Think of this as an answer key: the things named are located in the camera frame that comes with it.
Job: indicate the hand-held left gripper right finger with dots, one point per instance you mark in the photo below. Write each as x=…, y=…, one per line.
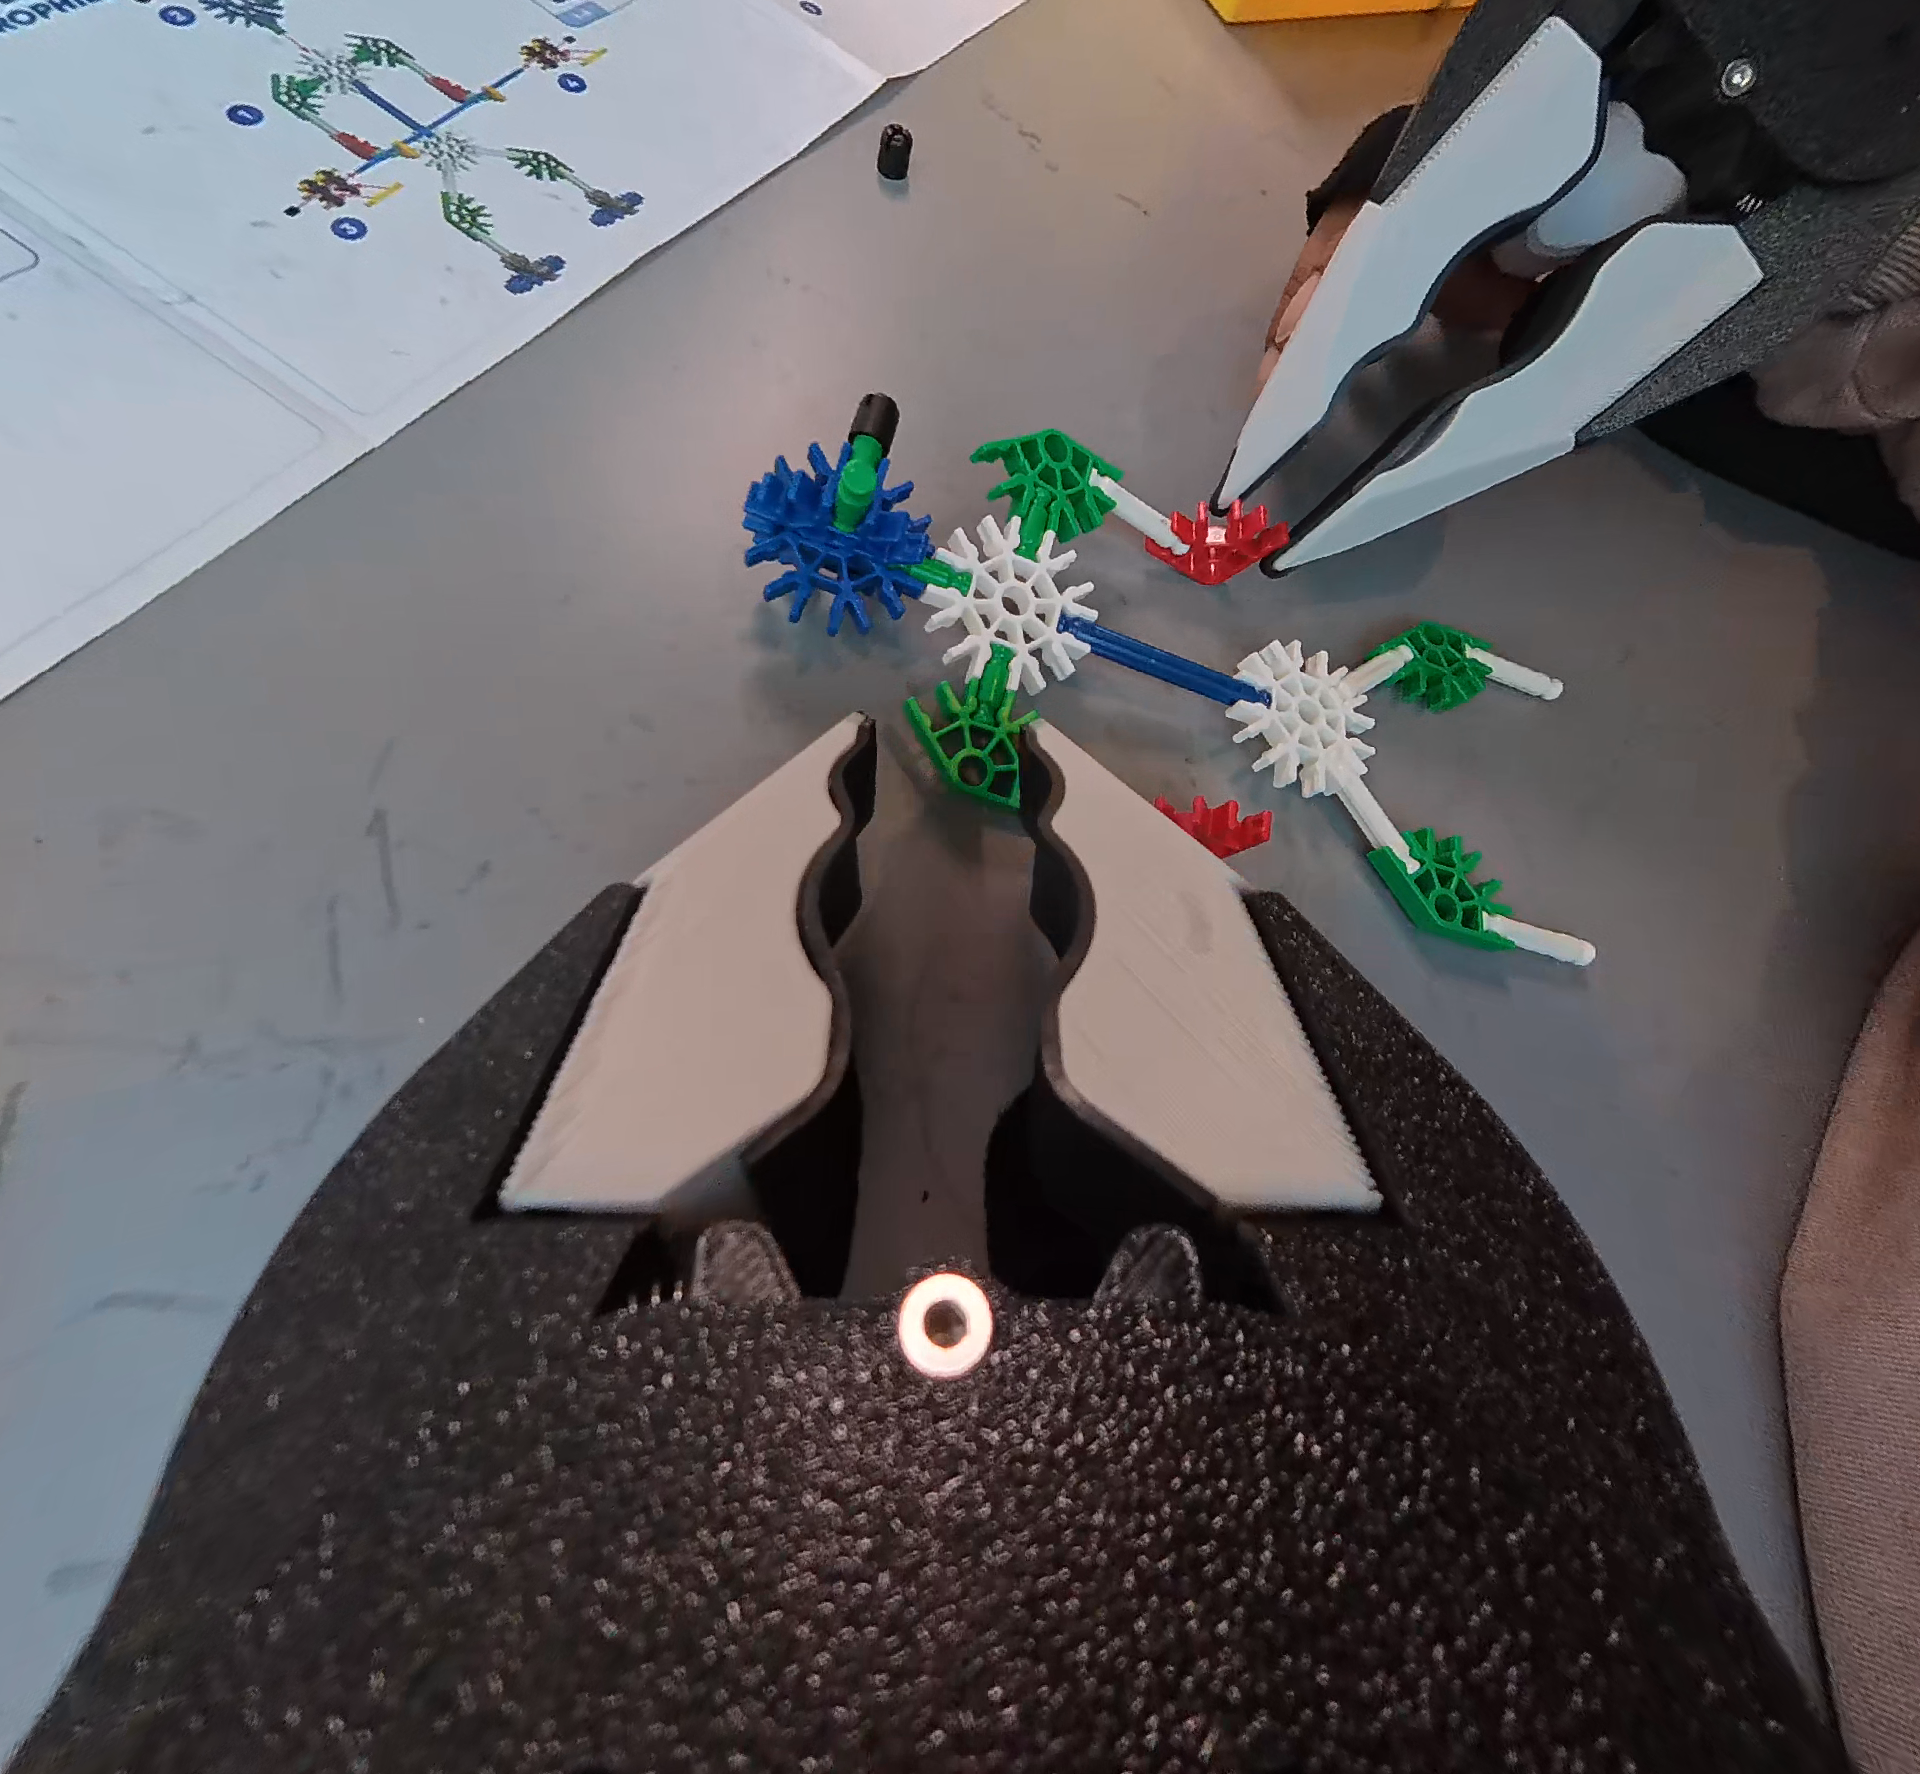
x=1216, y=1055

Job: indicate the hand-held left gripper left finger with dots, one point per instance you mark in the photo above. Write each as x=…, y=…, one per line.
x=675, y=1055

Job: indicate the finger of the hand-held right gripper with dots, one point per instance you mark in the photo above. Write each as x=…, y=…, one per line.
x=1589, y=351
x=1426, y=230

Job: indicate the red toy connector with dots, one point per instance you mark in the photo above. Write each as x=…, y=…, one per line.
x=1201, y=552
x=1216, y=832

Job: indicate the construction toy figure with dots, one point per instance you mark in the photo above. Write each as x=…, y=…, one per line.
x=1156, y=661

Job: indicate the person's right forearm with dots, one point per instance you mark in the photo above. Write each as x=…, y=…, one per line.
x=1859, y=351

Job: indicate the grey desk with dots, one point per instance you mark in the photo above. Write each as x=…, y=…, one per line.
x=451, y=756

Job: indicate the person's right hand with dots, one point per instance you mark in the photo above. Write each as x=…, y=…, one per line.
x=1304, y=298

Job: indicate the small black toy cap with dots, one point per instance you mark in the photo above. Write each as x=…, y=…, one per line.
x=896, y=153

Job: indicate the folded instruction sheet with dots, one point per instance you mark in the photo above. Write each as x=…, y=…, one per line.
x=149, y=306

